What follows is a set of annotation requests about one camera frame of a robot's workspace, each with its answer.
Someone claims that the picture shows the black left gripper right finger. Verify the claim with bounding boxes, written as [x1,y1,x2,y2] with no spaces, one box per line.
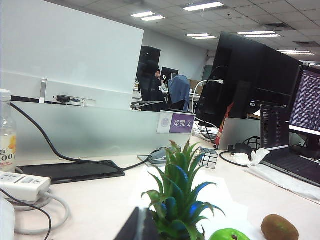
[143,209,161,240]

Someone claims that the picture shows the white USB cable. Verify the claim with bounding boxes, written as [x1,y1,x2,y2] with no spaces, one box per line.
[192,78,225,114]

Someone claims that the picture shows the brown fuzzy kiwi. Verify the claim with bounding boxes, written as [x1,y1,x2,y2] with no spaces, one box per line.
[260,213,300,240]

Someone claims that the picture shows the grey power strip cord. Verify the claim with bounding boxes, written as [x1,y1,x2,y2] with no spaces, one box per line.
[14,189,71,236]

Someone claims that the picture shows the white power strip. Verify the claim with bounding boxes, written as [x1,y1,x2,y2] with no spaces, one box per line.
[0,170,52,203]

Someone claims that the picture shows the black desk cable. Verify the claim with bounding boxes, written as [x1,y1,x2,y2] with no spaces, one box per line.
[219,136,261,168]

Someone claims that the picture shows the white AOC monitor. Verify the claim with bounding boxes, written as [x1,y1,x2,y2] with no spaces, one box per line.
[0,0,145,111]

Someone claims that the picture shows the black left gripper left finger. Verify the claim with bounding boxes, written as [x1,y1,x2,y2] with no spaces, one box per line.
[113,206,141,240]

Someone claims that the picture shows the dark open laptop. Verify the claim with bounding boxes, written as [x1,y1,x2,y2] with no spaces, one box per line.
[259,104,320,188]

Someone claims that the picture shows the ceiling light panel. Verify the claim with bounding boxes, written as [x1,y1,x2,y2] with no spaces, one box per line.
[182,1,225,12]
[236,30,283,39]
[131,10,166,22]

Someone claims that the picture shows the large black monitor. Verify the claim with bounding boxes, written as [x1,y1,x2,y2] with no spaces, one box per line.
[194,30,305,129]

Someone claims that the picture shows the orange toy pineapple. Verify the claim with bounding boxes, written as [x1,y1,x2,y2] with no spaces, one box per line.
[140,139,226,240]

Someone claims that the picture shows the white paper sheet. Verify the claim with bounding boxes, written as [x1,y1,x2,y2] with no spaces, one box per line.
[146,164,249,226]

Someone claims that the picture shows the frosted glass desk partition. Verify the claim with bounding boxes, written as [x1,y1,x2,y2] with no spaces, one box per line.
[9,100,201,164]

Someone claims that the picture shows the clear C100 drink bottle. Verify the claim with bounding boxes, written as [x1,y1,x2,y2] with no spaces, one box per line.
[0,89,18,174]

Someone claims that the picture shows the thin black cable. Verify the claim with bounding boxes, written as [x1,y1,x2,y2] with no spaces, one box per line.
[0,188,53,240]

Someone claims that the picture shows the grey stapler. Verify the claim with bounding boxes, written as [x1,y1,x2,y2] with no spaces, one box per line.
[137,147,176,165]

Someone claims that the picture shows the thick black monitor cable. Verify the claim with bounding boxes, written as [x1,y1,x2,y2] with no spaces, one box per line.
[9,101,151,171]

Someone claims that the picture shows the silver mirror cube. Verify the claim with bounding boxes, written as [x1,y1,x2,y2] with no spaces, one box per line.
[194,147,219,171]

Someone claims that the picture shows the green toy apple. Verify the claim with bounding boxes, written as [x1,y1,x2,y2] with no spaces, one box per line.
[208,227,251,240]

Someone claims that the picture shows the red snack bag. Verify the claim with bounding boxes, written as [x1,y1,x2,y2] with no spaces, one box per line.
[215,101,235,149]

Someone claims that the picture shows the chair with blue jacket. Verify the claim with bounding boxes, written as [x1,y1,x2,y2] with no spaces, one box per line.
[167,74,191,113]

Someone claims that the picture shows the crumpled white tissue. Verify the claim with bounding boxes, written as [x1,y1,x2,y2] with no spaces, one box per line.
[229,147,271,168]

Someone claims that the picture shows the flat black monitor base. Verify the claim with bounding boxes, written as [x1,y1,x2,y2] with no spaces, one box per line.
[15,159,126,186]

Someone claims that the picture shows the black office chair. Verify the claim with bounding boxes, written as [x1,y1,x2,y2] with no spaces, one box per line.
[137,59,169,113]

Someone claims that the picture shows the purple and white name plate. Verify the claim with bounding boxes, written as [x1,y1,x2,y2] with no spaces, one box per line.
[156,110,196,135]

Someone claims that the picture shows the seated person in background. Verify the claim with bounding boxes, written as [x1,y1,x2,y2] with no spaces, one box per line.
[149,66,164,86]

